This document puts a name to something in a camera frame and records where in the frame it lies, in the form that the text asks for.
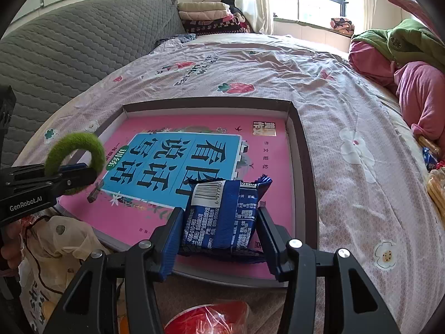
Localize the beige folded blanket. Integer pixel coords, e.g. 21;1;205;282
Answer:
178;2;230;14

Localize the blue snack packet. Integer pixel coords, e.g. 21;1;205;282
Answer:
177;177;273;265

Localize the small blue packet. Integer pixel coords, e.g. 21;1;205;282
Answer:
422;148;440;172

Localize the small biscuit packet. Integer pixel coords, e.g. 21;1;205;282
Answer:
417;134;440;157

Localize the large biscuit packet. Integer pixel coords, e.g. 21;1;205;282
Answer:
426;169;445;220

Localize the dark checked folded blanket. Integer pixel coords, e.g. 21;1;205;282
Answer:
182;19;251;36

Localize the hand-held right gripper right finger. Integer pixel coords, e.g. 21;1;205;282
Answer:
257;206;400;334

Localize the white curtain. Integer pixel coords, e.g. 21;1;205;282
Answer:
234;0;275;35
360;0;380;35

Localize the grey quilted headboard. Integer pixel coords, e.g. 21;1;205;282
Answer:
0;0;186;168

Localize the dull red pad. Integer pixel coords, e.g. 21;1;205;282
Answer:
387;0;442;39

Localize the green jacket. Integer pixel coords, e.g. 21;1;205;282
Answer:
351;19;445;73

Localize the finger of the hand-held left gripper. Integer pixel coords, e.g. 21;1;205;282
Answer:
0;168;98;203
0;162;89;181

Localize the red snack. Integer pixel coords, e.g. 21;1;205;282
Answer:
163;301;251;334

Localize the green fuzzy ring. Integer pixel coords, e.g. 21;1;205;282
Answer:
44;132;105;195

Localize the blue patterned cloth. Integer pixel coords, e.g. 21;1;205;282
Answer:
155;33;197;47

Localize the grey cardboard tray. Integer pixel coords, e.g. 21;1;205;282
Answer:
56;97;318;289

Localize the pink book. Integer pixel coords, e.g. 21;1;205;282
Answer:
59;113;296;281

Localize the printed pink bed sheet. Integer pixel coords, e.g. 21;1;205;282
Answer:
10;33;445;334

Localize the pink folded blanket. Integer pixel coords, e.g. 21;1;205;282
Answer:
179;11;240;23

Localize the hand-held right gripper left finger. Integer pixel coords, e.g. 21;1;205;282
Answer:
43;207;185;334

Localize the cream printed plastic bag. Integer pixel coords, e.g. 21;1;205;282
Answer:
19;216;120;334

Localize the pile of pink green bedding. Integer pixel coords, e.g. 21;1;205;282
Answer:
348;40;445;154

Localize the person's left hand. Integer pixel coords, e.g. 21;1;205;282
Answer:
0;224;26;275

